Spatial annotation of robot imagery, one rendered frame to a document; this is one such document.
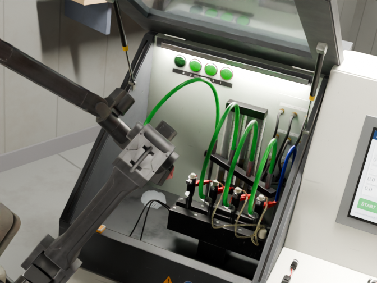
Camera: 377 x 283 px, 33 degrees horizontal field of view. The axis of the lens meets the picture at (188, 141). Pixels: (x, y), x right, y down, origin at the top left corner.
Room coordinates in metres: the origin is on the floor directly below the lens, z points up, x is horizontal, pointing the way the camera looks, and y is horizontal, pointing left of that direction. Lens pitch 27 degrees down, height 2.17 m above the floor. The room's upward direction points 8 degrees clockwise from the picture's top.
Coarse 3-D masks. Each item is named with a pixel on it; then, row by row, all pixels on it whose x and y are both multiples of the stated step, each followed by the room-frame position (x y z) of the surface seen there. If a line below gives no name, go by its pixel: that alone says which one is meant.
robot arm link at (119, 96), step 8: (112, 96) 1.74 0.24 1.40; (120, 96) 1.74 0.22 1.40; (128, 96) 1.75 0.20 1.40; (96, 104) 1.66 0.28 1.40; (104, 104) 1.67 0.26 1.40; (112, 104) 1.71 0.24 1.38; (120, 104) 1.73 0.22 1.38; (128, 104) 1.74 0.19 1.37; (96, 112) 1.66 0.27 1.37; (104, 112) 1.67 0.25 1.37; (104, 120) 1.67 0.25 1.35
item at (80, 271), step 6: (78, 270) 1.68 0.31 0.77; (84, 270) 1.67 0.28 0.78; (72, 276) 1.68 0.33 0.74; (78, 276) 1.68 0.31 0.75; (84, 276) 1.67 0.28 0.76; (90, 276) 1.66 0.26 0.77; (96, 276) 1.65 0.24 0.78; (102, 276) 1.65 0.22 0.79; (66, 282) 1.69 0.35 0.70; (72, 282) 1.68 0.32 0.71; (78, 282) 1.68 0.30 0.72; (84, 282) 1.67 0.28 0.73; (90, 282) 1.66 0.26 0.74; (96, 282) 1.65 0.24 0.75; (102, 282) 1.65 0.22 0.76; (108, 282) 1.64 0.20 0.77; (114, 282) 1.63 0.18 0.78; (120, 282) 1.63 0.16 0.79
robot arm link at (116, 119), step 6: (114, 108) 1.72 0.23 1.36; (114, 114) 1.72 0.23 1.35; (120, 114) 1.73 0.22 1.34; (96, 120) 1.71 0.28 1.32; (102, 120) 1.69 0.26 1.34; (108, 120) 1.69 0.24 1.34; (114, 120) 1.70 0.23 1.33; (120, 120) 1.72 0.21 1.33; (102, 126) 1.69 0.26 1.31; (108, 126) 1.69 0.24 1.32; (114, 126) 1.70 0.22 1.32; (108, 132) 1.70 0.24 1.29
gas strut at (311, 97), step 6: (318, 54) 1.72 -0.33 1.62; (324, 54) 1.72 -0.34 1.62; (318, 60) 1.72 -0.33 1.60; (318, 66) 1.73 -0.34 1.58; (318, 72) 1.74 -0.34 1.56; (318, 78) 1.75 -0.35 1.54; (312, 84) 1.77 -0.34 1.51; (312, 90) 1.77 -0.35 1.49; (312, 96) 1.78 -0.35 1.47; (306, 120) 1.84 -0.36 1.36; (306, 126) 1.85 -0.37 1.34; (306, 132) 1.85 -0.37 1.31
